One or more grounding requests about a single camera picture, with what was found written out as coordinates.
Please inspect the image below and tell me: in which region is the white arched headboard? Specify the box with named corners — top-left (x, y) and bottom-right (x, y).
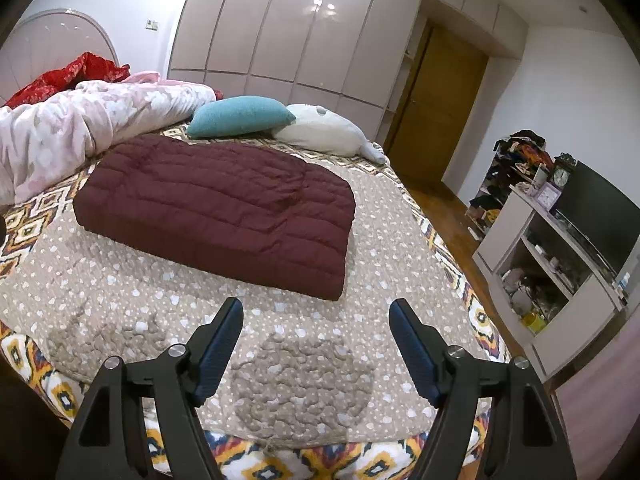
top-left (0, 8), bottom-right (120, 106)

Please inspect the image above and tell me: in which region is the small pink clock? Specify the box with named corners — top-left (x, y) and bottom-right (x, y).
top-left (537, 182), bottom-right (563, 211)

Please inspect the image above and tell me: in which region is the yellow container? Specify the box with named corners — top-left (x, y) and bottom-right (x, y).
top-left (520, 310), bottom-right (548, 335)

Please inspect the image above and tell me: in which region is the pink floral duvet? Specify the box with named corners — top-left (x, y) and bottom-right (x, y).
top-left (0, 71), bottom-right (217, 206)

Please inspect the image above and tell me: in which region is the white plush pillow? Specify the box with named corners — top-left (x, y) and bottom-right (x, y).
top-left (272, 104), bottom-right (388, 163)

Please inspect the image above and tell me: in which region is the teal pillow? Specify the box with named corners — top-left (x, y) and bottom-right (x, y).
top-left (186, 95), bottom-right (297, 140)

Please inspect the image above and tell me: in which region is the cluttered storage rack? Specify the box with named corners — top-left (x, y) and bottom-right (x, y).
top-left (465, 130), bottom-right (556, 236)

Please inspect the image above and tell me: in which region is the patterned beige bedspread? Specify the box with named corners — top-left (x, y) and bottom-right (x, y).
top-left (0, 120), bottom-right (511, 480)

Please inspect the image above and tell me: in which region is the red patterned cloth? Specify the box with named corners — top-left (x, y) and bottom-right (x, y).
top-left (5, 51), bottom-right (131, 108)

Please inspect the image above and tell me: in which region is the dark ornate table clock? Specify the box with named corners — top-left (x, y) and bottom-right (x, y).
top-left (550, 152), bottom-right (578, 191)

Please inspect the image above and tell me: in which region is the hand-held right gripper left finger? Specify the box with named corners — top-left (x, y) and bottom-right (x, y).
top-left (55, 296), bottom-right (245, 480)

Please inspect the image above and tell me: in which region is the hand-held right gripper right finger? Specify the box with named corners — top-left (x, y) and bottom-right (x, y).
top-left (389, 298), bottom-right (591, 480)

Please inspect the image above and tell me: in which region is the maroon quilted blanket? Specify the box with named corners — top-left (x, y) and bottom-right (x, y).
top-left (72, 135), bottom-right (357, 302)

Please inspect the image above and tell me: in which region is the pink rug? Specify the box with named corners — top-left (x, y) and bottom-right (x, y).
top-left (555, 325), bottom-right (640, 480)

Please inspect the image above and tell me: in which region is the white TV cabinet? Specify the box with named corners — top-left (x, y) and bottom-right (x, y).
top-left (472, 187), bottom-right (633, 381)

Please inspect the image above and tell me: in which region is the wooden door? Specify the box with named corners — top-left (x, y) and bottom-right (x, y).
top-left (385, 20), bottom-right (490, 178)

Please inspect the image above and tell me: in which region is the black television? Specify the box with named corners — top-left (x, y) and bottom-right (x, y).
top-left (552, 160), bottom-right (640, 278)

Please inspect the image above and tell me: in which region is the glossy white wardrobe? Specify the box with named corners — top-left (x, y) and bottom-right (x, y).
top-left (167, 0), bottom-right (501, 141)

